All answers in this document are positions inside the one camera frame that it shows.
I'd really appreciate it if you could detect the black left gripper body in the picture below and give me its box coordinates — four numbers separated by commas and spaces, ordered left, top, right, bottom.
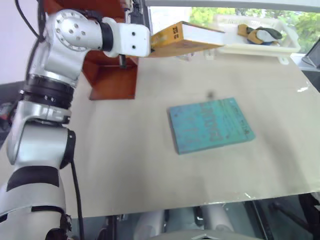
124, 0, 148, 26

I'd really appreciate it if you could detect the yellow thick book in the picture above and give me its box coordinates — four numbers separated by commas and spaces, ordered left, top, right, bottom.
149, 21, 227, 59

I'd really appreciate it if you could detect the wooden bookshelf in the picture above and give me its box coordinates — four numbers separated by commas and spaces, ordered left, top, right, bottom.
44, 0, 139, 101

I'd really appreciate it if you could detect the teal paperback book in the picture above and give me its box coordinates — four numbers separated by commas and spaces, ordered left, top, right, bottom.
166, 97, 256, 156

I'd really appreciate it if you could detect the tan work glove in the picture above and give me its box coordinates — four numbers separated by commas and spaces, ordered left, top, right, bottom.
236, 23, 252, 43

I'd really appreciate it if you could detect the white plastic basket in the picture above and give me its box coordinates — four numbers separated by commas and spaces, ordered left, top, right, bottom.
205, 13, 301, 65

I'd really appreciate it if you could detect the dark laptop device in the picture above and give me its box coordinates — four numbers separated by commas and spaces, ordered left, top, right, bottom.
301, 46, 320, 69

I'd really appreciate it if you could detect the black red floor equipment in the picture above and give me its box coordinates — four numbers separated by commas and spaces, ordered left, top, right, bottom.
0, 101, 18, 141

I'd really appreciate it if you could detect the grey rounded robot leg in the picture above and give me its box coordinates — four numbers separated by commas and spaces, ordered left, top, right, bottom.
133, 209, 168, 240
199, 202, 236, 234

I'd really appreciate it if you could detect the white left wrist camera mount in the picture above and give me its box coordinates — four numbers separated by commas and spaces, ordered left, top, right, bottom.
103, 17, 152, 59

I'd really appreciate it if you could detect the black table frame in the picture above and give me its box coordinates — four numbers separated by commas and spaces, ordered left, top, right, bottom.
243, 191, 320, 240

